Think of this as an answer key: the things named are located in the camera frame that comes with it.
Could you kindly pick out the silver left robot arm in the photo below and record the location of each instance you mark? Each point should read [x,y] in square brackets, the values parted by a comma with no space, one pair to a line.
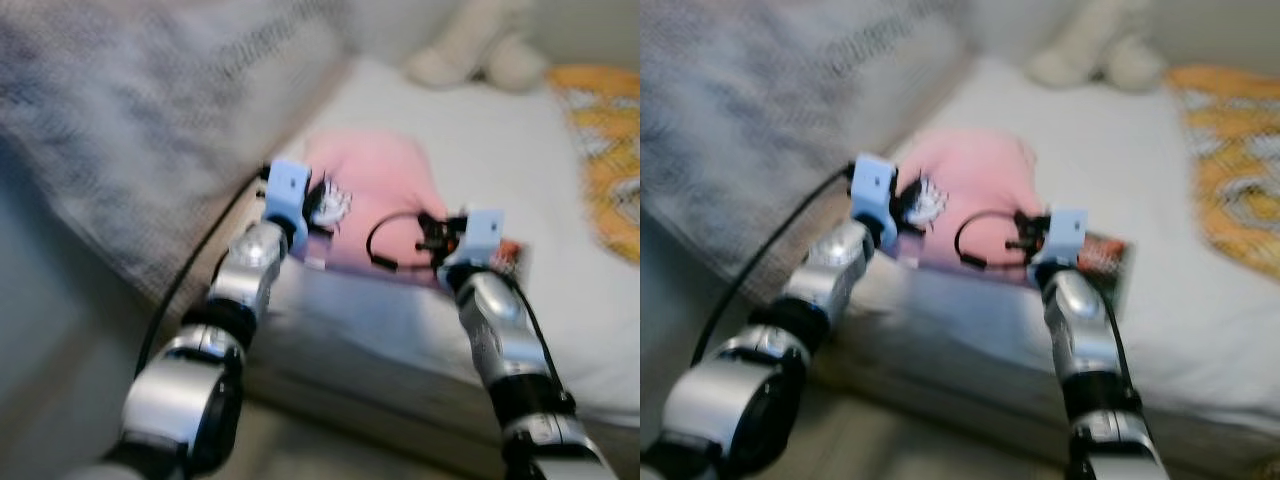
[740,390]
[200,380]

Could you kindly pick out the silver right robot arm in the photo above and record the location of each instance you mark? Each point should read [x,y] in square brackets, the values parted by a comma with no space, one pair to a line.
[1095,340]
[505,340]

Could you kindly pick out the red dark cover book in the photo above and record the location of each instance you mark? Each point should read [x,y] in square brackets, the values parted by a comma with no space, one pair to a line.
[512,258]
[1108,262]

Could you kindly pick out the pink pillow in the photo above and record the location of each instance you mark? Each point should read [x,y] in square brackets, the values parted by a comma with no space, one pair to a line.
[975,170]
[385,175]

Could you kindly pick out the white quilted mattress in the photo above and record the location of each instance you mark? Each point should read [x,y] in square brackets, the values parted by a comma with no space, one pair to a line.
[500,160]
[1120,170]

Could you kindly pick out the grey paisley patterned blanket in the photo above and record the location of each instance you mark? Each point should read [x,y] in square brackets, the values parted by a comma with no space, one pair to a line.
[140,110]
[760,110]

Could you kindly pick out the orange patterned blanket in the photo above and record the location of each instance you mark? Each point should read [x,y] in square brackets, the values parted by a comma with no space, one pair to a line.
[605,150]
[1235,160]

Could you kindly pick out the cream plush toy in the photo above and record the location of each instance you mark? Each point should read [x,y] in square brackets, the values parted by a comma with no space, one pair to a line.
[1095,52]
[480,55]

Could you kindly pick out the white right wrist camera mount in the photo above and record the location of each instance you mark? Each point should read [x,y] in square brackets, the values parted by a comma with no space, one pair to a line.
[1066,233]
[483,235]

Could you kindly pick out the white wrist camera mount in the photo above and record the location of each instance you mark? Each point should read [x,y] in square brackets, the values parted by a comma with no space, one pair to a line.
[483,235]
[1066,233]
[873,187]
[285,190]

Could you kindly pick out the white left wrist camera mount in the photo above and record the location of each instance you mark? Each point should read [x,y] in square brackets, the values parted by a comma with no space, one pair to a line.
[873,187]
[285,190]

